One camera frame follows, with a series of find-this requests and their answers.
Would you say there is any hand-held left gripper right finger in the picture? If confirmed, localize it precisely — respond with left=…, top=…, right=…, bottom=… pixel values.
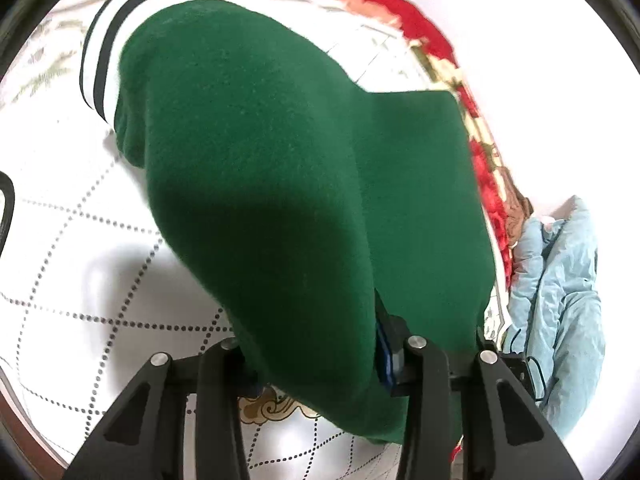
left=372, top=292, right=584, bottom=480

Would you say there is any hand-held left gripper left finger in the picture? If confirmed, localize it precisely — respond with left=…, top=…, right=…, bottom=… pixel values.
left=62, top=337, right=266, bottom=480

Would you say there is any green and white jacket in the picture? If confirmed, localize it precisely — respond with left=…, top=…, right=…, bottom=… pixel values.
left=79, top=0, right=502, bottom=447

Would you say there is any light blue padded jacket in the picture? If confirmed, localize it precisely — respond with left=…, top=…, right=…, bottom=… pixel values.
left=499, top=195, right=609, bottom=442

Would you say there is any white quilted mat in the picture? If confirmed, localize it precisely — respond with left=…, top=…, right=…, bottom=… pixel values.
left=0, top=0, right=512, bottom=480

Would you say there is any black curved object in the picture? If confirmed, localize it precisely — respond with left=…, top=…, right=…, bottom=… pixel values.
left=0, top=170, right=17, bottom=257

